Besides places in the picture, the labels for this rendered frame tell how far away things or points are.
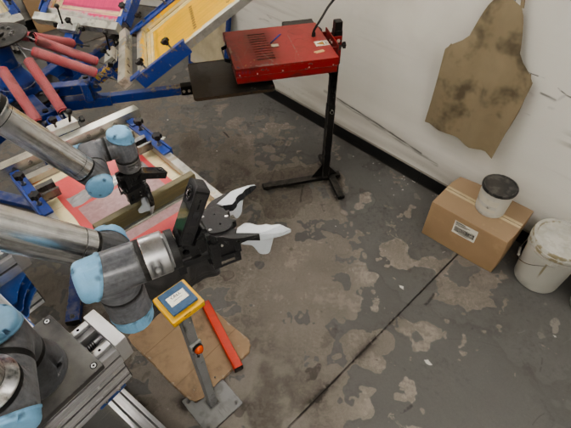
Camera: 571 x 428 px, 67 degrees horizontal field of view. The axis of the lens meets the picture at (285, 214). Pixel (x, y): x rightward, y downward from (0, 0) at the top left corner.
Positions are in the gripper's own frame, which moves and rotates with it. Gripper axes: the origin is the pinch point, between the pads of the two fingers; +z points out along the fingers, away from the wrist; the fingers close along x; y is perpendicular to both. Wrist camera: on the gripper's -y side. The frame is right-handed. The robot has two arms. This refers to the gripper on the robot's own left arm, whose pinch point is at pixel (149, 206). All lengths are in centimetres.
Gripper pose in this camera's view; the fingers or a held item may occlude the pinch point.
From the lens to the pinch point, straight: 167.7
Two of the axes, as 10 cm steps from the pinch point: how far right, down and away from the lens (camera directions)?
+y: -7.2, 5.0, -4.8
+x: 6.9, 5.3, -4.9
